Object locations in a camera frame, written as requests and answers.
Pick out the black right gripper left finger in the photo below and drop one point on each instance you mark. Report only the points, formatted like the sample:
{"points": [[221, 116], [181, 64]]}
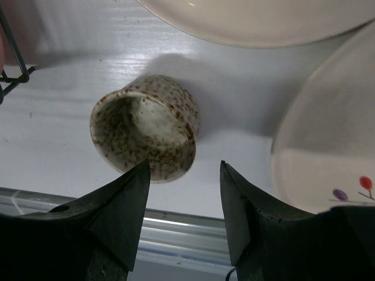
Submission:
{"points": [[94, 237]]}

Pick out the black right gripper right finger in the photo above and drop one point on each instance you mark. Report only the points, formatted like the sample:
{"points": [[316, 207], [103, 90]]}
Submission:
{"points": [[271, 240]]}

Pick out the salmon pink cup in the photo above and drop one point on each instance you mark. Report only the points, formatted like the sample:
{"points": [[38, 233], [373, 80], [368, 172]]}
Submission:
{"points": [[2, 54]]}

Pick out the pink cream plate lower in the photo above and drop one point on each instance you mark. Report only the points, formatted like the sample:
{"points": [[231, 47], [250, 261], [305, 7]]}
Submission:
{"points": [[322, 155]]}

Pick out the pink cream plate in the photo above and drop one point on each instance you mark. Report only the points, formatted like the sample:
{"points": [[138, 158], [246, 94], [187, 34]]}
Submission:
{"points": [[322, 155], [263, 24]]}

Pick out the speckled ceramic small cup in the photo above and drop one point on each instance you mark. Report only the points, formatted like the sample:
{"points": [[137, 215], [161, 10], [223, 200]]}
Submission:
{"points": [[153, 118]]}

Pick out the pink cream plate upper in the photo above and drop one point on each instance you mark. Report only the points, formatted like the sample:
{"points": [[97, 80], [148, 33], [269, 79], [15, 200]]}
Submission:
{"points": [[263, 24]]}

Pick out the aluminium frame rail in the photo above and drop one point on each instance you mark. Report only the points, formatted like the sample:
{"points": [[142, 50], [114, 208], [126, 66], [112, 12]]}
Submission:
{"points": [[176, 246]]}

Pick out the black wire dish rack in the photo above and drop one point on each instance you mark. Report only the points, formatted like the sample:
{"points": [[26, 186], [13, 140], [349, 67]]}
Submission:
{"points": [[15, 71]]}

